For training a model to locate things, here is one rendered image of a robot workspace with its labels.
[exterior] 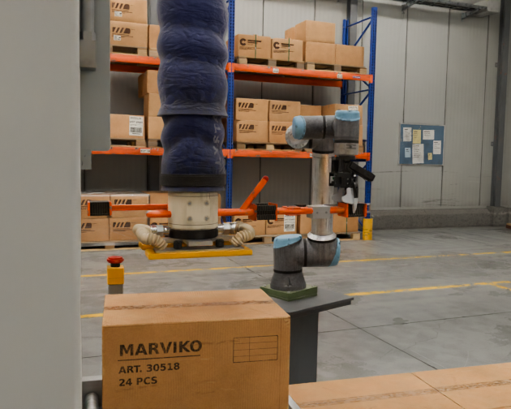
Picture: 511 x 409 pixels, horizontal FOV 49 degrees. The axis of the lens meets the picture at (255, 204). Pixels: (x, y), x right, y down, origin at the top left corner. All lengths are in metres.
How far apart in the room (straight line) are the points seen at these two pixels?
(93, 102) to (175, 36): 0.92
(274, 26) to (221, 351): 9.92
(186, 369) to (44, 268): 1.11
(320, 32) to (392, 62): 2.72
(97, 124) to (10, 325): 0.35
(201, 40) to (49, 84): 1.09
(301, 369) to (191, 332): 1.30
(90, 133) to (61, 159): 0.17
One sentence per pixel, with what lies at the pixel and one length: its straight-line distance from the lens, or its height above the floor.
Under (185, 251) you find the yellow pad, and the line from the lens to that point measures 1.82.
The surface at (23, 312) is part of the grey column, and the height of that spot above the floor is 1.25.
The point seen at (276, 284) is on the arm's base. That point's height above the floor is 0.82.
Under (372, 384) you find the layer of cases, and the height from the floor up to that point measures 0.54.
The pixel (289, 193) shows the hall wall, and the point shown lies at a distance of 11.35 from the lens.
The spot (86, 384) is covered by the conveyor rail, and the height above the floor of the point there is 0.58.
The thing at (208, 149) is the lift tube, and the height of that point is 1.49.
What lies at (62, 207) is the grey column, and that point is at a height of 1.39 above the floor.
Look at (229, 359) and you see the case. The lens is 1.89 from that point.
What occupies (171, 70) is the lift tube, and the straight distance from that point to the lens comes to 1.87.
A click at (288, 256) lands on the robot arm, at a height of 0.97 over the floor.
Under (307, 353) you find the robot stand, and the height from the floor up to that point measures 0.46.
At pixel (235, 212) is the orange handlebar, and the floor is 1.28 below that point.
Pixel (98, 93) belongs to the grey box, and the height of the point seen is 1.56.
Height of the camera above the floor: 1.46
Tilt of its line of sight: 5 degrees down
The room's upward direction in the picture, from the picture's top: 1 degrees clockwise
